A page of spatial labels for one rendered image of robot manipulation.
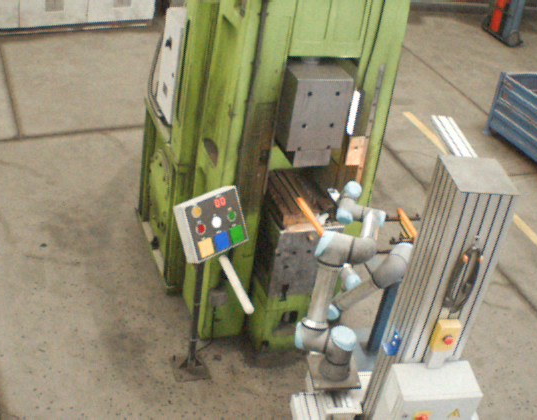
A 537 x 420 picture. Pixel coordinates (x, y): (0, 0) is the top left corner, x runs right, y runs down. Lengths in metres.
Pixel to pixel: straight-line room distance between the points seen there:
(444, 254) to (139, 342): 2.45
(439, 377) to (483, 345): 2.23
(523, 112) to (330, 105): 4.04
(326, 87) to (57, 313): 2.20
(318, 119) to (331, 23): 0.50
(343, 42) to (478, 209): 1.57
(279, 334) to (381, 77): 1.62
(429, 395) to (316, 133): 1.61
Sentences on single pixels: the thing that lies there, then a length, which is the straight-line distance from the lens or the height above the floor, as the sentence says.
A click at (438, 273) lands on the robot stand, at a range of 2.84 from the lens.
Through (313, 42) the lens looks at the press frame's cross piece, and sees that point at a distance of 3.94.
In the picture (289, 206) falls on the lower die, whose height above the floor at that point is 0.99.
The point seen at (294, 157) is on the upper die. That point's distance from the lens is 4.05.
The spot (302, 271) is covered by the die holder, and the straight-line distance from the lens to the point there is 4.43.
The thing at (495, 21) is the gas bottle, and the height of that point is 0.23.
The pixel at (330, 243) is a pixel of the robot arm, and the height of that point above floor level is 1.42.
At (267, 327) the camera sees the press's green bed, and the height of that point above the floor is 0.23.
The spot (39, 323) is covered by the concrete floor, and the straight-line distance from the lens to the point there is 4.88.
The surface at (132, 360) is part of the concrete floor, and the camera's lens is 4.66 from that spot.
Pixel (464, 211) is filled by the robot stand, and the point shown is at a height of 1.95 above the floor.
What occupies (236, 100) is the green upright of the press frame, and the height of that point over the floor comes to 1.59.
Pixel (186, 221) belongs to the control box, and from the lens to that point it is 3.79.
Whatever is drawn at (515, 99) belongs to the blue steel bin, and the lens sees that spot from 7.82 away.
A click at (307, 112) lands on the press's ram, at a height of 1.58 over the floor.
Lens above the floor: 3.29
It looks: 33 degrees down
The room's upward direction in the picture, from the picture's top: 10 degrees clockwise
